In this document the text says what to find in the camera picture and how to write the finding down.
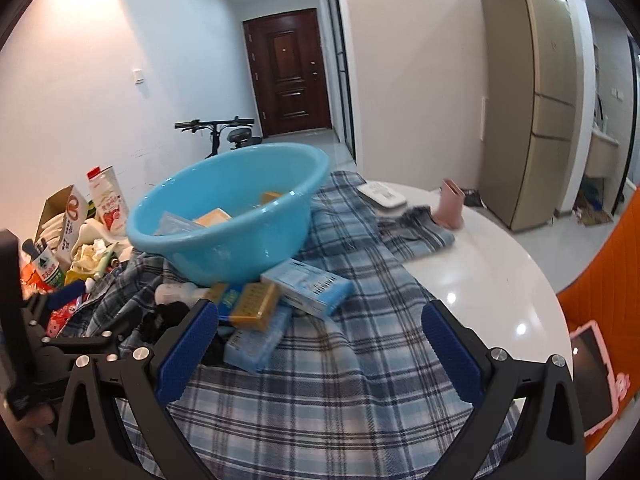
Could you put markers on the strawberry milk bottle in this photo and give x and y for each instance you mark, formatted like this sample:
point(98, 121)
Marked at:
point(107, 197)

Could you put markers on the black bicycle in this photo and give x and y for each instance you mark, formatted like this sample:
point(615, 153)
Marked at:
point(240, 132)

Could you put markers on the white crumpled tissue pile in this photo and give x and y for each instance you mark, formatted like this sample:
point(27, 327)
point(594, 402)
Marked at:
point(97, 250)

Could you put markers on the blue plaid cloth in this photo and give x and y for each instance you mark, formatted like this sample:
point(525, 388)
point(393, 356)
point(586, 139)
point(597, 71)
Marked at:
point(358, 395)

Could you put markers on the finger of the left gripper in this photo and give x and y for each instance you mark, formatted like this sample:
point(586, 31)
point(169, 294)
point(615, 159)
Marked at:
point(115, 322)
point(41, 306)

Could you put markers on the light blue flat box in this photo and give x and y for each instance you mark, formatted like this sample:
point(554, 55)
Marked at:
point(250, 350)

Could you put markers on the person left hand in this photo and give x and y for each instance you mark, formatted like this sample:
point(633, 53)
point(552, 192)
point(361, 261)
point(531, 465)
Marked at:
point(28, 434)

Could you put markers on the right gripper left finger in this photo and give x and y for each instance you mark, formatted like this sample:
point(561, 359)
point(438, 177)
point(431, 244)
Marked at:
point(92, 442)

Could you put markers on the gold blue packet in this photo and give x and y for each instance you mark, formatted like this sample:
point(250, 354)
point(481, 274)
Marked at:
point(244, 306)

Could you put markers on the beige square box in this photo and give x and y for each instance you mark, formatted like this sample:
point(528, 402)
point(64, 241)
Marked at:
point(213, 217)

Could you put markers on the white light switch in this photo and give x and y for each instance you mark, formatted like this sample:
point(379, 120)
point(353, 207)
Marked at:
point(138, 76)

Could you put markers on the beige refrigerator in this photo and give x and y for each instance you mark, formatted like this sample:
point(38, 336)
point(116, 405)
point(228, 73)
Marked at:
point(531, 108)

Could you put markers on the white wipes packet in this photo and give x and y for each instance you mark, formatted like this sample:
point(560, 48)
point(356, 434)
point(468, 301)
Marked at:
point(171, 224)

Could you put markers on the open cardboard snack box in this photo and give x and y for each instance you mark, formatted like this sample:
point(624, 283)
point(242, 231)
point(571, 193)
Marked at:
point(62, 216)

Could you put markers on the pink cup holder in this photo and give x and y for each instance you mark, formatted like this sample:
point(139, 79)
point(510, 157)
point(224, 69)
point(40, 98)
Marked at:
point(448, 213)

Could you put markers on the pink case tablet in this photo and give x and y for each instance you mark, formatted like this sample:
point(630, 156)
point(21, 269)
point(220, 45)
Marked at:
point(599, 390)

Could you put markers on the red snack bags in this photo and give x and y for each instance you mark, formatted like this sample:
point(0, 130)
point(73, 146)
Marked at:
point(53, 326)

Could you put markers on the dark red door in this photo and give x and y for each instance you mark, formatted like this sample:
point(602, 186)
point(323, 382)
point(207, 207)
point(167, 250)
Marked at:
point(288, 76)

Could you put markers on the white remote control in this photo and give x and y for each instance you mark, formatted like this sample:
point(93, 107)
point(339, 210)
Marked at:
point(382, 195)

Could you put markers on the light blue carton box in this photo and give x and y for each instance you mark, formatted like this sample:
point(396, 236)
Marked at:
point(312, 290)

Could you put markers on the orange soap box lid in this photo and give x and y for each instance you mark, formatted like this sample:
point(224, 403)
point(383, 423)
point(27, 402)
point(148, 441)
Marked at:
point(268, 197)

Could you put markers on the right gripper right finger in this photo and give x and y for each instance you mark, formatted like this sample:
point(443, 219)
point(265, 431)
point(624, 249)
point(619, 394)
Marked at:
point(547, 442)

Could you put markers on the orange chair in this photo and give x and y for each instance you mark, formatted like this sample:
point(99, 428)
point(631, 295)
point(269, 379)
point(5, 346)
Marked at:
point(608, 292)

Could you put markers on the blue plastic basin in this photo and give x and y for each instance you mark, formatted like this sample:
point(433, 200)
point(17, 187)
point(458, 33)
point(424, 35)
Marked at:
point(258, 236)

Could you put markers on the white tube bottle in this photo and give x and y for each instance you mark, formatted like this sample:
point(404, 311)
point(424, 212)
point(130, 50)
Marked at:
point(183, 293)

